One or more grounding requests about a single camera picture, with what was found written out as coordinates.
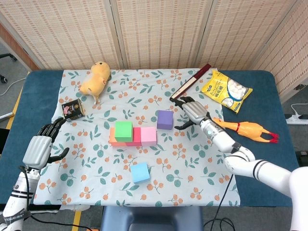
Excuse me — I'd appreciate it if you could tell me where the black office chair base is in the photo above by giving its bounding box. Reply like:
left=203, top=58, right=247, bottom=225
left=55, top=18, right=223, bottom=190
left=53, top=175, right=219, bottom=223
left=0, top=53, right=18, bottom=84

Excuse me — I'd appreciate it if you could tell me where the dark red long box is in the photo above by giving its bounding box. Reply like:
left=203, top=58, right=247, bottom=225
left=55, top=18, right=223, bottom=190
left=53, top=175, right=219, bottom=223
left=169, top=64, right=212, bottom=103

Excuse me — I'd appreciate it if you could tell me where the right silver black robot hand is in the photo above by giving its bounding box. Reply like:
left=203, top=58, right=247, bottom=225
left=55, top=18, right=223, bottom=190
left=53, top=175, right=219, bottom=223
left=172, top=96, right=210, bottom=130

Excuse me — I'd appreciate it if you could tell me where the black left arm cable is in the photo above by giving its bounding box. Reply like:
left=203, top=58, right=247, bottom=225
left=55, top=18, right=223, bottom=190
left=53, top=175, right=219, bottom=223
left=19, top=165, right=97, bottom=231

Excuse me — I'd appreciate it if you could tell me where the orange cube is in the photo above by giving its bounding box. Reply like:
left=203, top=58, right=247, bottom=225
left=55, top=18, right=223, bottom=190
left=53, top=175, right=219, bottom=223
left=109, top=127, right=128, bottom=147

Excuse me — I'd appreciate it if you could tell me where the green cube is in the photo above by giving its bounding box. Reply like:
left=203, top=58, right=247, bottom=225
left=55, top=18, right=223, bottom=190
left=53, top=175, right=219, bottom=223
left=114, top=121, right=134, bottom=142

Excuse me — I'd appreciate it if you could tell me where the floral print tablecloth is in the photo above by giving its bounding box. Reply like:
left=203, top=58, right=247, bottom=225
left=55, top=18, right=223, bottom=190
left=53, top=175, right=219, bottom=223
left=33, top=68, right=241, bottom=207

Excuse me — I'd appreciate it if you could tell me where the thin white floor cable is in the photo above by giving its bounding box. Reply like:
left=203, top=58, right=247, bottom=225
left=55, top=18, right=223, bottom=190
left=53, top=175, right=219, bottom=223
left=0, top=77, right=27, bottom=96

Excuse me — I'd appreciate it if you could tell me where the yellow rubber chicken toy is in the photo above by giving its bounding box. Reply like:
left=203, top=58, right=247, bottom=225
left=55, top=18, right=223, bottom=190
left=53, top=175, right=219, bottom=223
left=213, top=117, right=280, bottom=144

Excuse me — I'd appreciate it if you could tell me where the white charger cable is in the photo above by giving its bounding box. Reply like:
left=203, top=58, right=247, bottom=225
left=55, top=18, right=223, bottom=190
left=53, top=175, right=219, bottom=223
left=290, top=103, right=308, bottom=116

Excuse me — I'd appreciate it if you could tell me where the dark teal table padding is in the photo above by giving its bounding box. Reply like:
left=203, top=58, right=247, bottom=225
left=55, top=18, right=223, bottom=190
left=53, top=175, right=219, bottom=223
left=0, top=69, right=300, bottom=207

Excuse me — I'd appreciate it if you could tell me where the black box beside table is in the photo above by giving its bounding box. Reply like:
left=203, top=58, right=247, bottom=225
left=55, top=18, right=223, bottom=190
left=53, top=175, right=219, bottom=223
left=0, top=128, right=10, bottom=154

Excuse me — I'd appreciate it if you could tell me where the white power strip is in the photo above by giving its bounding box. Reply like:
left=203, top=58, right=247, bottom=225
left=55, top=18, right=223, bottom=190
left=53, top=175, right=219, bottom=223
left=285, top=114, right=308, bottom=125

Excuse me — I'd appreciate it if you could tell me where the black floor cable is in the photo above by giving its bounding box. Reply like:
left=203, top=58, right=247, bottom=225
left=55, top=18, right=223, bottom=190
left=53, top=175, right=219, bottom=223
left=204, top=218, right=235, bottom=231

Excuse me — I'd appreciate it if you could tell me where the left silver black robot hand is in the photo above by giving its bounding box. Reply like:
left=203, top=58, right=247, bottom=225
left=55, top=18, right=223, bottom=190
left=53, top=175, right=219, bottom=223
left=22, top=117, right=70, bottom=169

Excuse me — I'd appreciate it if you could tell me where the red cube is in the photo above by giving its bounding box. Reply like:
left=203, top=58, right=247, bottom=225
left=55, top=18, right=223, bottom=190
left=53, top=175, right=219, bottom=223
left=126, top=127, right=142, bottom=147

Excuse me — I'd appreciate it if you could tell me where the yellow cotton ball bag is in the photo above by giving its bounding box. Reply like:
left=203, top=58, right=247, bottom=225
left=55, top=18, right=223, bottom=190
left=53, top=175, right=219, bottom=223
left=201, top=69, right=253, bottom=114

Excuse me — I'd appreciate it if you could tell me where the light blue cube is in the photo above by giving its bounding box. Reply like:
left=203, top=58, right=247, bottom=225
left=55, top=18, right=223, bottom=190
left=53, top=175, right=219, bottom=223
left=130, top=162, right=151, bottom=185

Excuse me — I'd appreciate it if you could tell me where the pink cube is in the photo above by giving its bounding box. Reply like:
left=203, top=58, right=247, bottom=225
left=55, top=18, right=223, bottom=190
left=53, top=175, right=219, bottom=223
left=140, top=127, right=158, bottom=146

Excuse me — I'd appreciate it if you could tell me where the purple cube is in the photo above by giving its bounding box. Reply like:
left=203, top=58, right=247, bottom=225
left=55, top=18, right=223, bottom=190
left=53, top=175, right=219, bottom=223
left=156, top=110, right=174, bottom=130

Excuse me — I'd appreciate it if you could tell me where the yellow plush pig toy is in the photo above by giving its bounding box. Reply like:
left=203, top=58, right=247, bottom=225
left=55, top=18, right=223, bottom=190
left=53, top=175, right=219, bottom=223
left=79, top=62, right=112, bottom=104

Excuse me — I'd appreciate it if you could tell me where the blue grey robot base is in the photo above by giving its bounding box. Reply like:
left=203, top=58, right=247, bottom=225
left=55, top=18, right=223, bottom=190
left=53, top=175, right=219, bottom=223
left=100, top=205, right=204, bottom=231

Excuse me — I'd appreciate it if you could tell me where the bamboo folding screen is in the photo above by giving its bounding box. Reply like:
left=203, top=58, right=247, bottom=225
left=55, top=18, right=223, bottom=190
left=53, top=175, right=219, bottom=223
left=0, top=0, right=308, bottom=102

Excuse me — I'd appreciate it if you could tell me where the black tin can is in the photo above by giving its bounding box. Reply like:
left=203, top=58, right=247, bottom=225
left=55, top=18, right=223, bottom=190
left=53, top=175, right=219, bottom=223
left=61, top=98, right=86, bottom=123

